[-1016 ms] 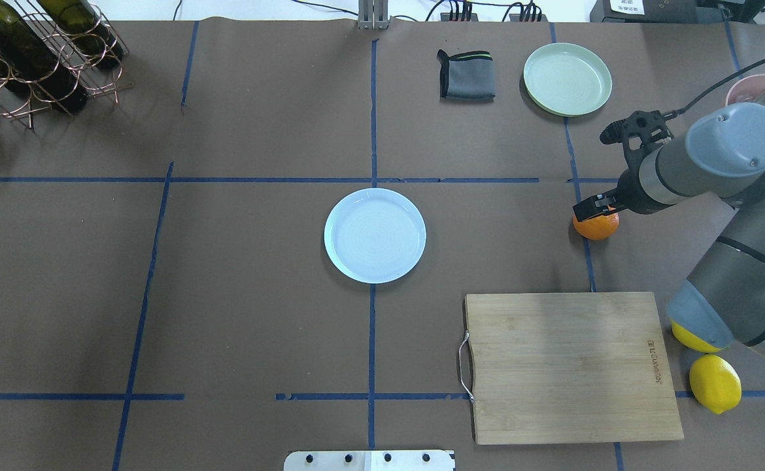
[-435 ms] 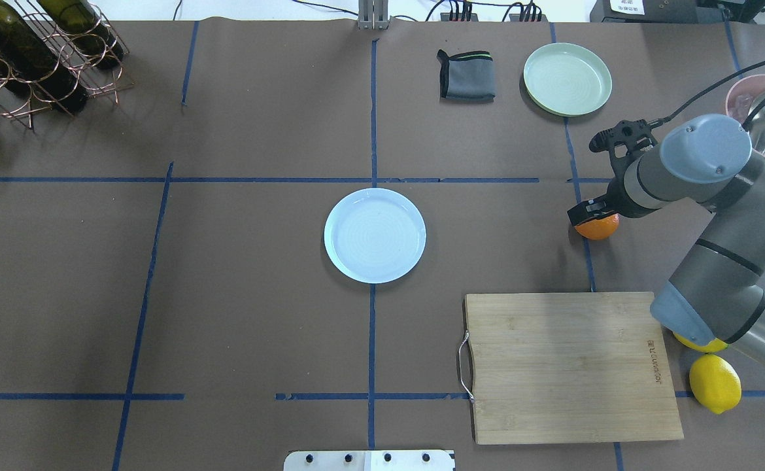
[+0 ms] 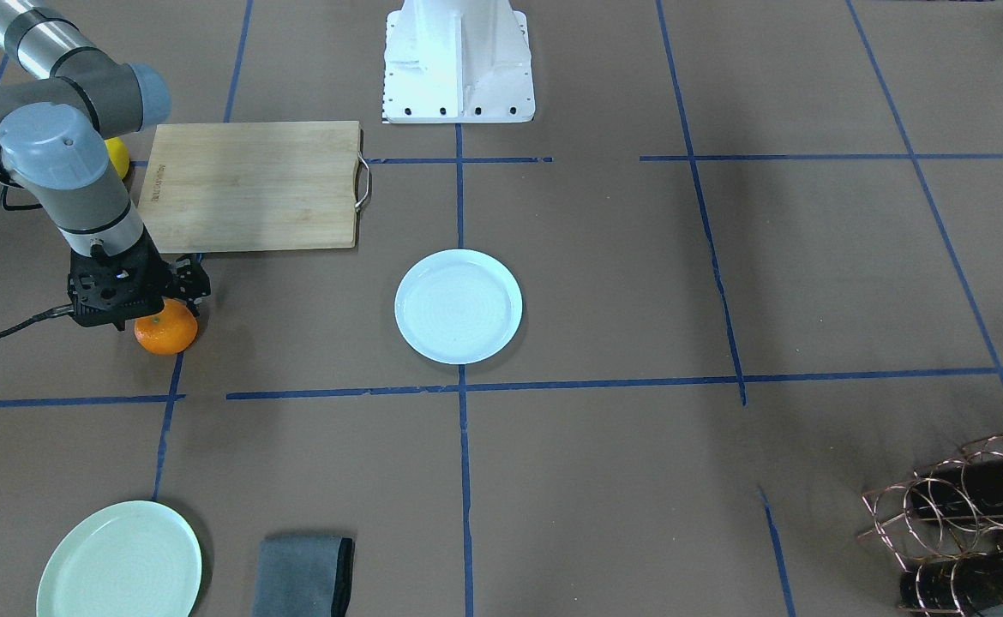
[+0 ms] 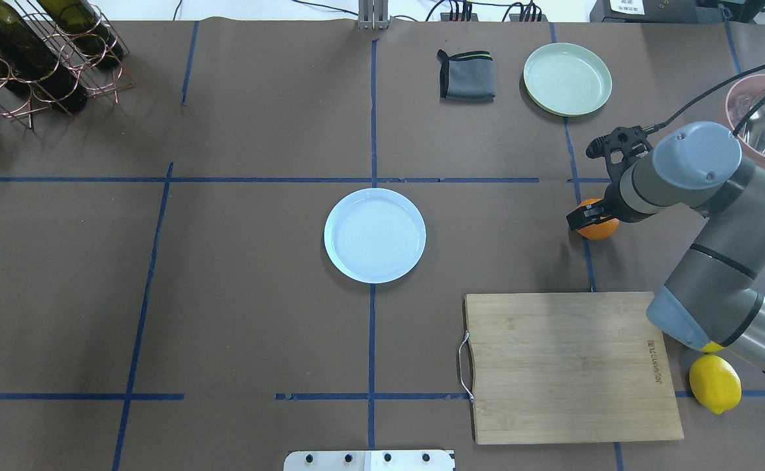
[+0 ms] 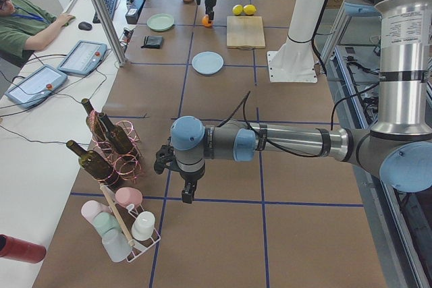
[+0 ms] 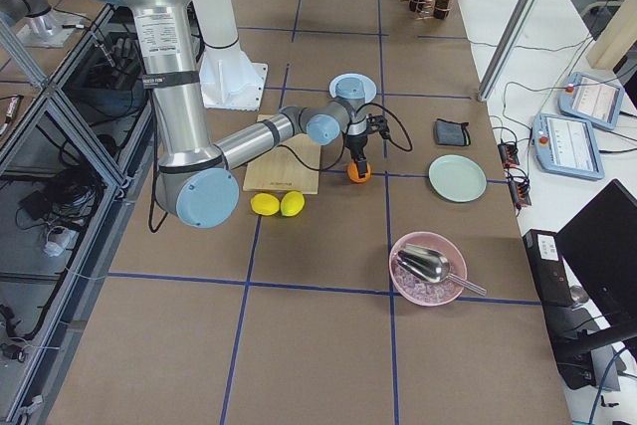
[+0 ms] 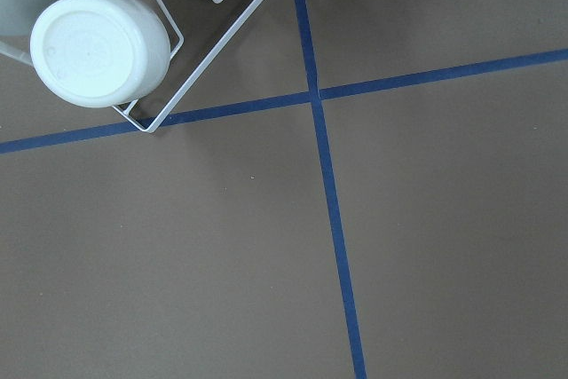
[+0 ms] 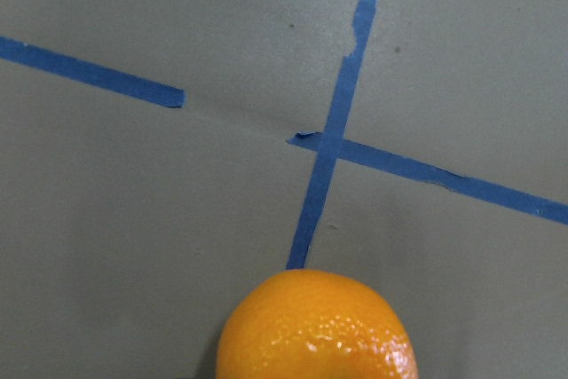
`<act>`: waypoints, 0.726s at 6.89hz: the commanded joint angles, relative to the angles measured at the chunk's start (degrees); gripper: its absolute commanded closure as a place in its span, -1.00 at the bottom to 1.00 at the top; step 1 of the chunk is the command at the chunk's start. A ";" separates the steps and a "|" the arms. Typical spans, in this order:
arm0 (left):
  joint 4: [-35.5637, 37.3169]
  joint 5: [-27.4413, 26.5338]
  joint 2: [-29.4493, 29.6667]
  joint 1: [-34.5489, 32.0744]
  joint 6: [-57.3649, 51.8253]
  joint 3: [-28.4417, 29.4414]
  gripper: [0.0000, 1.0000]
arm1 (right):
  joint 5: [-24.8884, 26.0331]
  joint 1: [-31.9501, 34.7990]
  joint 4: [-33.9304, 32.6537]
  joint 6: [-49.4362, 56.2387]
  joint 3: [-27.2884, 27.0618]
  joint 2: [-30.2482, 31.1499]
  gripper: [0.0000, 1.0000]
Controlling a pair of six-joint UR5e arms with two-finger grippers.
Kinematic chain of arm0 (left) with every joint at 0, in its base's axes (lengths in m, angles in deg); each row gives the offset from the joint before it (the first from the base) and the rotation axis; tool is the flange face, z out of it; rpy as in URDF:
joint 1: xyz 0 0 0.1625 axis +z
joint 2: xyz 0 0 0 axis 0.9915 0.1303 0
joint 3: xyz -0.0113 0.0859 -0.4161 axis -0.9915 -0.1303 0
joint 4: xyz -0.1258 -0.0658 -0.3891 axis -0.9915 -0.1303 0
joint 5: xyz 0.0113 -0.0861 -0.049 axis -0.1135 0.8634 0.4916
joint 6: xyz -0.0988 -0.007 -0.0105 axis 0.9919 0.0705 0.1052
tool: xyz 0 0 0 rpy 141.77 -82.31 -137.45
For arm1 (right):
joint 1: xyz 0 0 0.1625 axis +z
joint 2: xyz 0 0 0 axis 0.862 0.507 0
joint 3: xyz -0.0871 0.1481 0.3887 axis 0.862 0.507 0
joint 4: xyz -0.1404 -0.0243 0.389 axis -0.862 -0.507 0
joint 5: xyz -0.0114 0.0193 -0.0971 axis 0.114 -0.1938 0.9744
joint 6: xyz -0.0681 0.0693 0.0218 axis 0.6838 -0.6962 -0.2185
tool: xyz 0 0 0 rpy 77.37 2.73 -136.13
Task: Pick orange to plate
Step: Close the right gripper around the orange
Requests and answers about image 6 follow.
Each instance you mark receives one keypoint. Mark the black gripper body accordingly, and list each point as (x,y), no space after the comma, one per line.
(356,144)

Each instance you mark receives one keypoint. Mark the orange fruit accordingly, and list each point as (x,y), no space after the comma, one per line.
(354,176)

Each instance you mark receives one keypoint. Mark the second grey robot arm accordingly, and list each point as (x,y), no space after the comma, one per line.
(12,11)

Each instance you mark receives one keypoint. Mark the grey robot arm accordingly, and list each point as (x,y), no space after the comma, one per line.
(193,60)

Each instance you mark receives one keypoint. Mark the light blue plate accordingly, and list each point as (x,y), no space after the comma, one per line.
(353,86)

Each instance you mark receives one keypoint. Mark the light green plate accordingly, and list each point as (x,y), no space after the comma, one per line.
(457,178)

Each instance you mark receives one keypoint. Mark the wooden cutting board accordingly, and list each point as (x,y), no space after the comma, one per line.
(290,167)

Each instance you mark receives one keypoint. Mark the yellow lemon near board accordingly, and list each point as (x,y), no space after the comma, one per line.
(292,203)

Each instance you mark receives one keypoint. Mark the grey folded cloth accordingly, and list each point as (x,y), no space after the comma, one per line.
(451,133)

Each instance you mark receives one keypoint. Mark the yellow lemon outer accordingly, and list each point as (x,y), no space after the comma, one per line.
(265,204)

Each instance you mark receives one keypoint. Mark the metal scoop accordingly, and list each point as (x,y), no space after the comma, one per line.
(432,266)

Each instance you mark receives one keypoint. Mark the pink bowl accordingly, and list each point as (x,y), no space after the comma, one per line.
(420,292)

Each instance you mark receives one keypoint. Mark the blue teach pendant near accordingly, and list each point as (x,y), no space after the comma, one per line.
(566,146)

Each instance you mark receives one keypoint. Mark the blue teach pendant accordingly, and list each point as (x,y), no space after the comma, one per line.
(592,99)
(566,146)

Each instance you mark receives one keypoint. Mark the blue teach pendant far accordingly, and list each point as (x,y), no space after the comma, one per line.
(592,99)

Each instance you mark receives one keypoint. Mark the black computer monitor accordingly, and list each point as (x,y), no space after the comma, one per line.
(599,246)

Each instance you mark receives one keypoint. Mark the black computer box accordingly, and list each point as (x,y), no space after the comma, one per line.
(565,316)

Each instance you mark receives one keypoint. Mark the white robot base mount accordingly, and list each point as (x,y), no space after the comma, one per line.
(228,77)

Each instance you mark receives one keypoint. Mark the aluminium frame post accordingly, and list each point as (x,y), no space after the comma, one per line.
(505,47)

